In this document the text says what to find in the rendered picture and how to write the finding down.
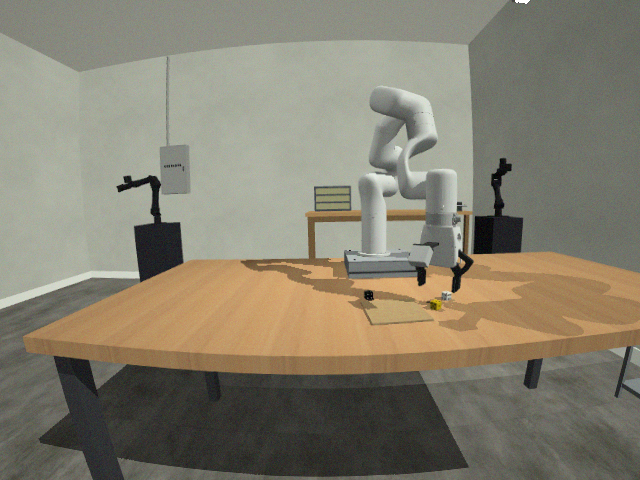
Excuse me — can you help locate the tan square mat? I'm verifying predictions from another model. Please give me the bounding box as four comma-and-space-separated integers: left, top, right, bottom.
361, 299, 434, 325

